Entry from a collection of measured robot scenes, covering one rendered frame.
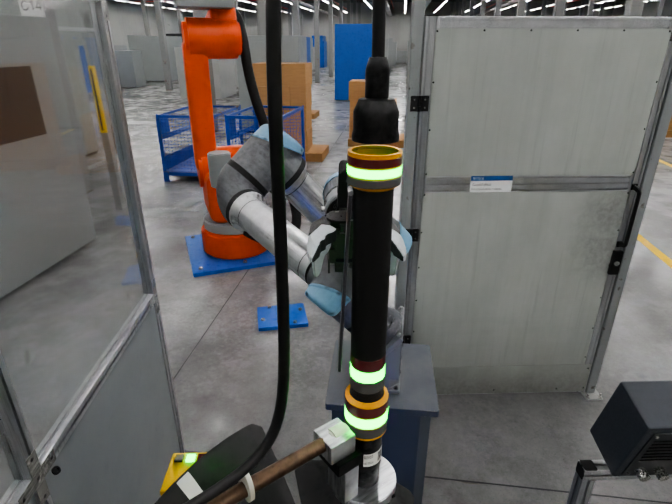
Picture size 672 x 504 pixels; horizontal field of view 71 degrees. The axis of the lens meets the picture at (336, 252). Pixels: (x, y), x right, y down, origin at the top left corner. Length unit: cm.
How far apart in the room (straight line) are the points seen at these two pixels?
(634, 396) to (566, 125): 155
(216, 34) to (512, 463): 369
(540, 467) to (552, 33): 200
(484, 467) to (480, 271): 96
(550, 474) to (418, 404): 143
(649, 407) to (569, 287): 169
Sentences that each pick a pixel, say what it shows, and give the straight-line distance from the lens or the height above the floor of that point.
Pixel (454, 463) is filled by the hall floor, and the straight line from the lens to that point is 261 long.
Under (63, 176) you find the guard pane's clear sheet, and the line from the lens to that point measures 145.
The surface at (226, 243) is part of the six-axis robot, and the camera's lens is 446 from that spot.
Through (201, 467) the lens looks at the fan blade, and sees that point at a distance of 62.
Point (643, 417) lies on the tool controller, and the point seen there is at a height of 123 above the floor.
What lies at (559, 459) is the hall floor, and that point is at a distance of 279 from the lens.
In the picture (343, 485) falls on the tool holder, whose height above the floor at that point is 149.
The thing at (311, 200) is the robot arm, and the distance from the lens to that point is 117.
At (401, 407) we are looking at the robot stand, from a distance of 134.
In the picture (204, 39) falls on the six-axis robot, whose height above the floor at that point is 192.
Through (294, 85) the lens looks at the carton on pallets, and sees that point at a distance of 839.
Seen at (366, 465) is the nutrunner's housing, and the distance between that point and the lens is 53.
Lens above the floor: 189
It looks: 24 degrees down
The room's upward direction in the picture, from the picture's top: straight up
